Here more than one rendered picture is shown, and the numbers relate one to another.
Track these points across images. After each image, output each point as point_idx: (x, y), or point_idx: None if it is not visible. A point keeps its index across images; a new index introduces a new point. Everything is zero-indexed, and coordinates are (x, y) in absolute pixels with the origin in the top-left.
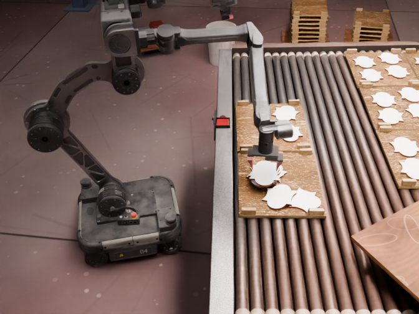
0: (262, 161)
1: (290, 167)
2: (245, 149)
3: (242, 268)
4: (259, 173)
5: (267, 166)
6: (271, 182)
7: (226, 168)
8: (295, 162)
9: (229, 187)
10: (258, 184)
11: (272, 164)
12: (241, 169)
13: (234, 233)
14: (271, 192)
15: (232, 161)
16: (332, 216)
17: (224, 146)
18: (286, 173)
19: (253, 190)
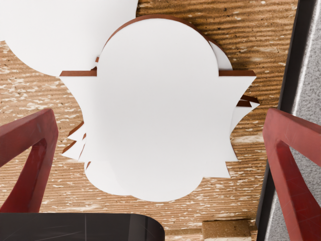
0: (173, 199)
1: (58, 176)
2: (236, 239)
3: None
4: (191, 121)
5: (147, 173)
6: (108, 52)
7: (305, 161)
8: (46, 198)
9: (317, 63)
10: (197, 30)
11: (121, 182)
12: (255, 156)
13: None
14: (112, 7)
15: (276, 193)
16: None
17: (289, 239)
18: (65, 149)
19: (212, 34)
